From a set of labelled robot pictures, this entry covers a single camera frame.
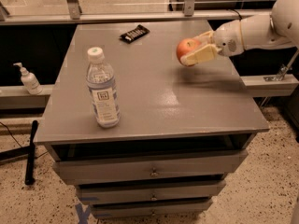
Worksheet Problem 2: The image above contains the clear plastic water bottle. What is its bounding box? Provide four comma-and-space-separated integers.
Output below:
86, 47, 121, 128

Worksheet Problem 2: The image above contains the grey drawer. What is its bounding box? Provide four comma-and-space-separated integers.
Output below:
76, 180, 226, 204
91, 198, 212, 219
53, 149, 248, 185

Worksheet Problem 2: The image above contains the middle grey drawer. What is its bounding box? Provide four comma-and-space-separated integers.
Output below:
76, 180, 226, 204

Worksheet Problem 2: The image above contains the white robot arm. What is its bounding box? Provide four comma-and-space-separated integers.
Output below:
178, 0, 299, 66

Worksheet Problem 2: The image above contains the black floor stand leg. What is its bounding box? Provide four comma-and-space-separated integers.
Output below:
0, 120, 38, 186

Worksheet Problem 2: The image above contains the red apple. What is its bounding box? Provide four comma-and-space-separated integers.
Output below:
176, 38, 201, 66

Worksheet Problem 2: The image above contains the top grey drawer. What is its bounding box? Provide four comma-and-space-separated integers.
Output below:
53, 149, 248, 185

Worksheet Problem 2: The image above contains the bottom grey drawer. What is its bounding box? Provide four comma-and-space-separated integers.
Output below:
91, 198, 212, 219

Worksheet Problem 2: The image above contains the white pump dispenser bottle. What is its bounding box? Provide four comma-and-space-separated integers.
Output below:
14, 63, 42, 95

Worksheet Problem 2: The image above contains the metal bracket on ledge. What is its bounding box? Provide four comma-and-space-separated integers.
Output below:
263, 49, 299, 82

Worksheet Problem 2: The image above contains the metal railing frame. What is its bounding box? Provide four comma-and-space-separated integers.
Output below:
0, 0, 275, 25

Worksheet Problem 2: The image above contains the black candy bar wrapper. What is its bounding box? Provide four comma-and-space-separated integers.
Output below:
120, 24, 150, 44

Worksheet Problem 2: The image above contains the grey drawer cabinet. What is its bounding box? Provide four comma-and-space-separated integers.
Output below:
34, 20, 271, 220

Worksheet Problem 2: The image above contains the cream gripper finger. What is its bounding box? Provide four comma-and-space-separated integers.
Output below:
180, 44, 221, 66
195, 31, 214, 44

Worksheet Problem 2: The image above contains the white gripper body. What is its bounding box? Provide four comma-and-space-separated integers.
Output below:
213, 21, 244, 57

